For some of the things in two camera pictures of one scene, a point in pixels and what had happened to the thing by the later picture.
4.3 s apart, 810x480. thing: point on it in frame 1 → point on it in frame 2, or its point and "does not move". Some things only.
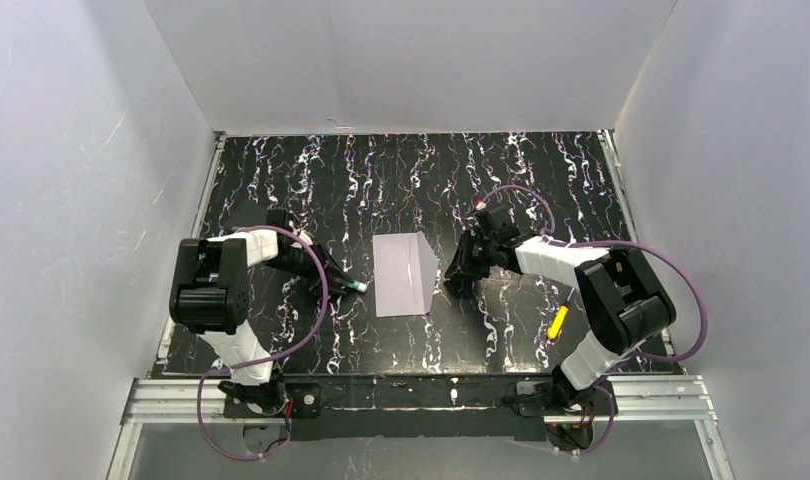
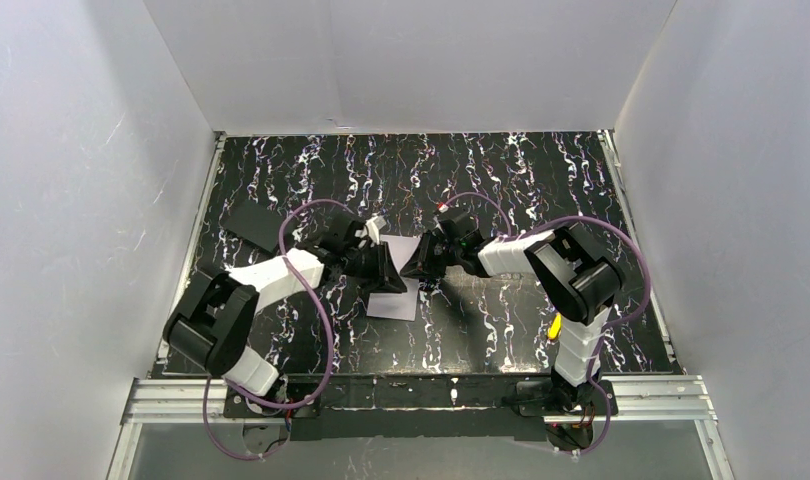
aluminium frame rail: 683,398 does not move
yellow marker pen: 559,318 does not move
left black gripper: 321,273 → 372,263
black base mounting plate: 419,408 does not move
